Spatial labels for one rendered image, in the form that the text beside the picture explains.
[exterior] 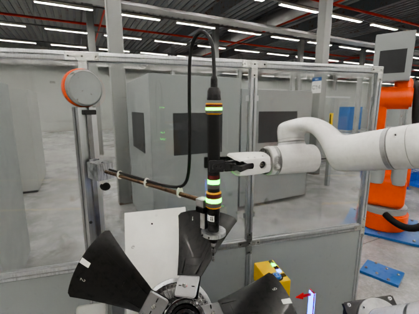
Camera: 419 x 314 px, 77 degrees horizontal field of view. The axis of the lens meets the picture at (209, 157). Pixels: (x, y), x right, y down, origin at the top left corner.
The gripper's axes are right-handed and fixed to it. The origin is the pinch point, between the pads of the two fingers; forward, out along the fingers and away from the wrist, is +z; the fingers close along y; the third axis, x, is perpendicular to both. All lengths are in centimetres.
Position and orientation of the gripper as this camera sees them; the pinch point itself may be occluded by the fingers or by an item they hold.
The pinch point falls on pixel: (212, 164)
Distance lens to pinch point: 71.7
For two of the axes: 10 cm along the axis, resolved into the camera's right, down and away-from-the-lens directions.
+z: -9.7, 0.5, -2.6
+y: -2.6, -1.8, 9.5
